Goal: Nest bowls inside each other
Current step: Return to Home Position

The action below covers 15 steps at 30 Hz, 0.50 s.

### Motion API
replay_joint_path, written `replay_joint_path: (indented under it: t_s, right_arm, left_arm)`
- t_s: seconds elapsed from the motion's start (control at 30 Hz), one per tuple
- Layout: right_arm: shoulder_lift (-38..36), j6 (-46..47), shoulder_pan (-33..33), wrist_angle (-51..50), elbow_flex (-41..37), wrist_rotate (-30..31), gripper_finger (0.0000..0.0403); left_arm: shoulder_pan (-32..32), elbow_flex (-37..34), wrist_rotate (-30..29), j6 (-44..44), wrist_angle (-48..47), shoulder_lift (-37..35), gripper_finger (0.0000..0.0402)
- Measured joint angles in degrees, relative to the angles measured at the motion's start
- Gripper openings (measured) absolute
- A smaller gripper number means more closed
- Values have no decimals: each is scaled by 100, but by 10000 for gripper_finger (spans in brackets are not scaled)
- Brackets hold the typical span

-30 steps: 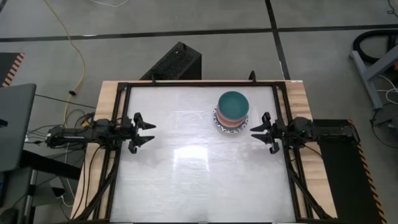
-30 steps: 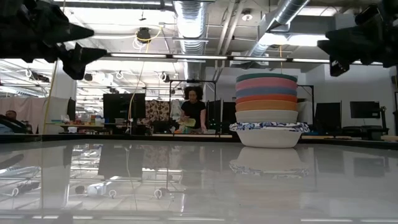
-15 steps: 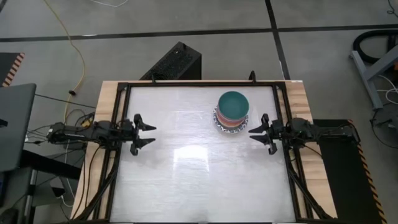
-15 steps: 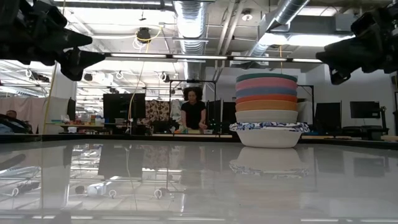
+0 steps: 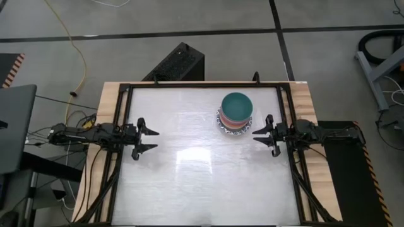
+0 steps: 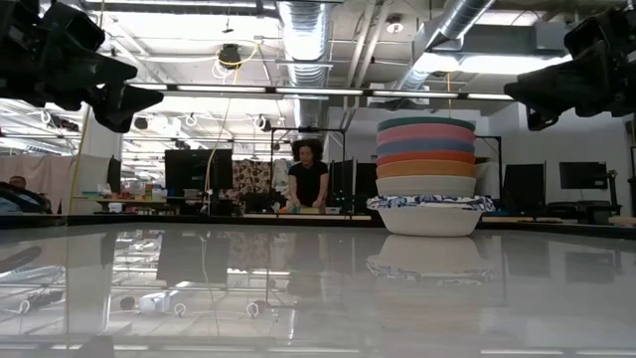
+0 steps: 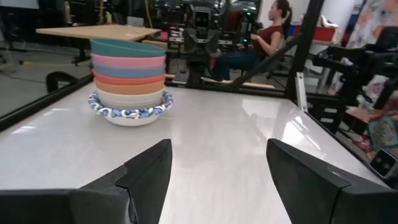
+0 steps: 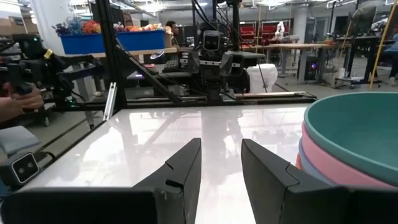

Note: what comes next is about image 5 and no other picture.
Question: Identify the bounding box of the green bowl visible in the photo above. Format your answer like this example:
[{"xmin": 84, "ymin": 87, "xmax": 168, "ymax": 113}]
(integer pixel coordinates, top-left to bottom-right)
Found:
[{"xmin": 221, "ymin": 91, "xmax": 254, "ymax": 122}]

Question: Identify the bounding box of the orange bowl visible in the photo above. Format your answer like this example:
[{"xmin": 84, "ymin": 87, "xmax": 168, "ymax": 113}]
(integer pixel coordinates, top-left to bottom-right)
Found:
[{"xmin": 220, "ymin": 113, "xmax": 253, "ymax": 131}]

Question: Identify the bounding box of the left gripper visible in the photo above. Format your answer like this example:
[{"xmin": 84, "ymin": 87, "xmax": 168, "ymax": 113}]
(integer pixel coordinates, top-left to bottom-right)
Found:
[{"xmin": 121, "ymin": 117, "xmax": 160, "ymax": 161}]

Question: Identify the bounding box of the grey metal stand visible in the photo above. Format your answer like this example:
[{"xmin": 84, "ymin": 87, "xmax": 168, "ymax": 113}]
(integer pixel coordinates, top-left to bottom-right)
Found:
[{"xmin": 355, "ymin": 44, "xmax": 404, "ymax": 111}]

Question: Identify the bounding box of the large hazard striped black mat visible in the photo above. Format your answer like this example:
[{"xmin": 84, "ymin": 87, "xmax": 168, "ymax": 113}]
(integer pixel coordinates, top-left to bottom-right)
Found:
[{"xmin": 317, "ymin": 120, "xmax": 394, "ymax": 227}]

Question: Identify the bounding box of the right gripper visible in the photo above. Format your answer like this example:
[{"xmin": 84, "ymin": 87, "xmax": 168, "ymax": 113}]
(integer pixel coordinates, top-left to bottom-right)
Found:
[{"xmin": 252, "ymin": 114, "xmax": 290, "ymax": 158}]

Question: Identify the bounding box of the small hazard striped mat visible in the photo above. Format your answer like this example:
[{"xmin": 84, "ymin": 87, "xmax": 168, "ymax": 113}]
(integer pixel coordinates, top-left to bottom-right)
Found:
[{"xmin": 0, "ymin": 52, "xmax": 26, "ymax": 89}]

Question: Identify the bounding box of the grey flat monitor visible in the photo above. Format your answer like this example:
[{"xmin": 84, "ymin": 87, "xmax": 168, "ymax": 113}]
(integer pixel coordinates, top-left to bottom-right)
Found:
[{"xmin": 0, "ymin": 84, "xmax": 38, "ymax": 176}]

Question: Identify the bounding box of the thick yellow cable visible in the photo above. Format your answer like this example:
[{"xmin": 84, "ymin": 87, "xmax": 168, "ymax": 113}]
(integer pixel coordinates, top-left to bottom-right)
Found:
[{"xmin": 44, "ymin": 0, "xmax": 88, "ymax": 125}]

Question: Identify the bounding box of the black hose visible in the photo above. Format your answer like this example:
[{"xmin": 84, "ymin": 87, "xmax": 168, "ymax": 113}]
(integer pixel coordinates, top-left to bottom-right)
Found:
[{"xmin": 358, "ymin": 29, "xmax": 404, "ymax": 66}]

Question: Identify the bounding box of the thin white cable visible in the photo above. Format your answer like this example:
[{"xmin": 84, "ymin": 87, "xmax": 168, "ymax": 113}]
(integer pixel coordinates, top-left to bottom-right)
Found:
[{"xmin": 90, "ymin": 0, "xmax": 132, "ymax": 8}]

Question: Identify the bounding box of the looped white cable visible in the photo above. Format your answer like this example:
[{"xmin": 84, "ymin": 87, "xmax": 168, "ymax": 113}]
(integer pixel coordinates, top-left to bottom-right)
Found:
[{"xmin": 381, "ymin": 75, "xmax": 404, "ymax": 107}]

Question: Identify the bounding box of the black computer tower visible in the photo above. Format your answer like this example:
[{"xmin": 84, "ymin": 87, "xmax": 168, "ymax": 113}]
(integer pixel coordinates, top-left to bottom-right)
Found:
[{"xmin": 141, "ymin": 42, "xmax": 205, "ymax": 82}]

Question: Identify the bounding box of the black table frame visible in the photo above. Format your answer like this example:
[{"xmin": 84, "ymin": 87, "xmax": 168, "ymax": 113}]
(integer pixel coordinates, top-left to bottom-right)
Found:
[{"xmin": 72, "ymin": 80, "xmax": 343, "ymax": 226}]

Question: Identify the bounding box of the black floor cable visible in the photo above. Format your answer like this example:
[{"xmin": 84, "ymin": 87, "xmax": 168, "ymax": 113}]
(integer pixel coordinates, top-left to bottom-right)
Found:
[{"xmin": 35, "ymin": 93, "xmax": 98, "ymax": 111}]

